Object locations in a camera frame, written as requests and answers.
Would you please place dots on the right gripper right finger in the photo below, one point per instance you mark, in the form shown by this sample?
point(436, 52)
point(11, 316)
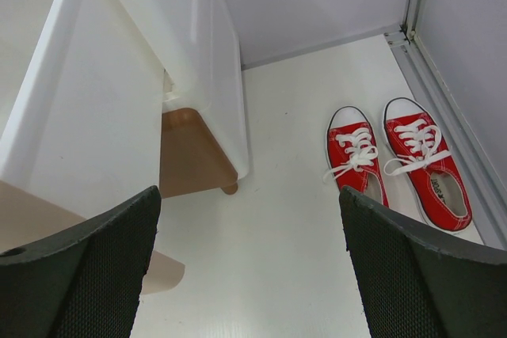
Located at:
point(417, 281)

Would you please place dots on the red sneaker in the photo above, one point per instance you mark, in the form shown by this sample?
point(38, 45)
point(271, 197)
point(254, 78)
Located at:
point(352, 154)
point(421, 153)

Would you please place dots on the right aluminium frame post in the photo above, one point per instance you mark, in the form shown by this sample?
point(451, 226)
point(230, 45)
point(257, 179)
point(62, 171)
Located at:
point(453, 57)

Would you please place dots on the brown bottom drawer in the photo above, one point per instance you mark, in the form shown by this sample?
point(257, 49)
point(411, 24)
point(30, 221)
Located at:
point(191, 159)

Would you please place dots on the red sneaker right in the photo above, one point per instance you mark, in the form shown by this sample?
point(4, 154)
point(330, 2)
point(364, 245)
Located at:
point(421, 153)

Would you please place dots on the beige top drawer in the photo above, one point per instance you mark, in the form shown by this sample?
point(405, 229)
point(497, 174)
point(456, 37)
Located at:
point(81, 114)

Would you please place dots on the red sneaker left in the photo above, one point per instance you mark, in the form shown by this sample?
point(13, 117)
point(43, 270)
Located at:
point(352, 154)

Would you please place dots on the cabinet right brown foot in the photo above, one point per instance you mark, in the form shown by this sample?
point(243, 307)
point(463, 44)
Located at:
point(230, 189)

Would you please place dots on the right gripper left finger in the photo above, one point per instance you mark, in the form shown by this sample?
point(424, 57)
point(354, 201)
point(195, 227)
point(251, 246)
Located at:
point(84, 281)

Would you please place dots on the white shoe cabinet body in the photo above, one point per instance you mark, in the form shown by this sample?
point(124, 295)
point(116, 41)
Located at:
point(197, 45)

